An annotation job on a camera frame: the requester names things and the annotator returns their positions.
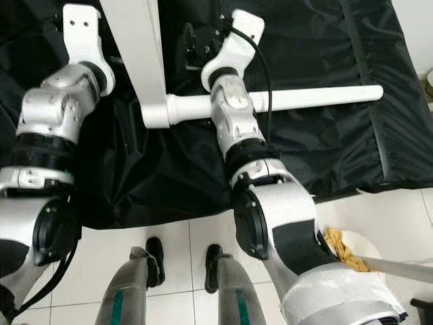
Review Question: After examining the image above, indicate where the white plastic table leg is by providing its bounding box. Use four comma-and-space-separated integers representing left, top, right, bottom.
166, 85, 385, 129

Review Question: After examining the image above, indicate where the black tablecloth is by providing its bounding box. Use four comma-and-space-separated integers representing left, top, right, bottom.
0, 0, 433, 231

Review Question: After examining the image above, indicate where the white lidded plastic bin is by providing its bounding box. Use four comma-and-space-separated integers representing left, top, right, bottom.
425, 66, 433, 112

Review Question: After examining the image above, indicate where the silver robot left leg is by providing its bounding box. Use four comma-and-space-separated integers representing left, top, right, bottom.
95, 237, 167, 325

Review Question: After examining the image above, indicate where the yellow crumpled cloth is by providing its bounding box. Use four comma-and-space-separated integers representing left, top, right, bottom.
323, 227, 370, 274

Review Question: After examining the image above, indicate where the grey metal pole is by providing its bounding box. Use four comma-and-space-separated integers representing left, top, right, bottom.
362, 255, 433, 284

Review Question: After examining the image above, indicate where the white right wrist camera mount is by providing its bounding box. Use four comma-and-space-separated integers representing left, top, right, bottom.
201, 9, 266, 93

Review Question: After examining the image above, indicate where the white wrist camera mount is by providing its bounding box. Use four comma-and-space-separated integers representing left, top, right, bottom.
201, 9, 266, 93
62, 3, 116, 96

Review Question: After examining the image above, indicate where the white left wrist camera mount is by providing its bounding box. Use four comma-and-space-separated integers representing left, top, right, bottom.
62, 3, 116, 96

